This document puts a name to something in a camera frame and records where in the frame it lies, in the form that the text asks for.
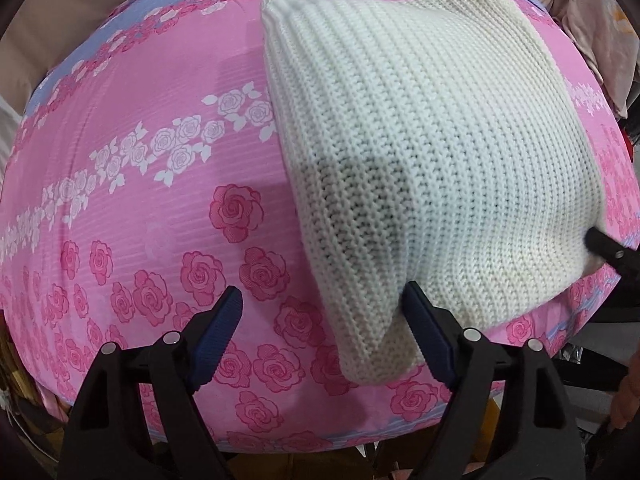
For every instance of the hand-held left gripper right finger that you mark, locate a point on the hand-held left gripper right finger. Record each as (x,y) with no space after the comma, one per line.
(431,335)

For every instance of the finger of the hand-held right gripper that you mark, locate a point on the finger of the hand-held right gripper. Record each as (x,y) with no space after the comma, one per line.
(609,251)

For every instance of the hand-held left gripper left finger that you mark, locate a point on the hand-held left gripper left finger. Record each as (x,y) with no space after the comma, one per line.
(217,337)

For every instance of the white red black knit sweater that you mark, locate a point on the white red black knit sweater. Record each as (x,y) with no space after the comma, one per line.
(425,160)

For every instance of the person's right hand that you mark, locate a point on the person's right hand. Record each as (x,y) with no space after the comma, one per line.
(628,402)

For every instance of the pink floral bed sheet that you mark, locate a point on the pink floral bed sheet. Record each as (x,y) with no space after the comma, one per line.
(150,185)

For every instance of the pale floral hanging cloth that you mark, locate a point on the pale floral hanging cloth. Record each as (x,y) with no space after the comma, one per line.
(595,20)

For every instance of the beige backdrop cloth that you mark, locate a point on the beige backdrop cloth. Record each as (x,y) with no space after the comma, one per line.
(55,5)

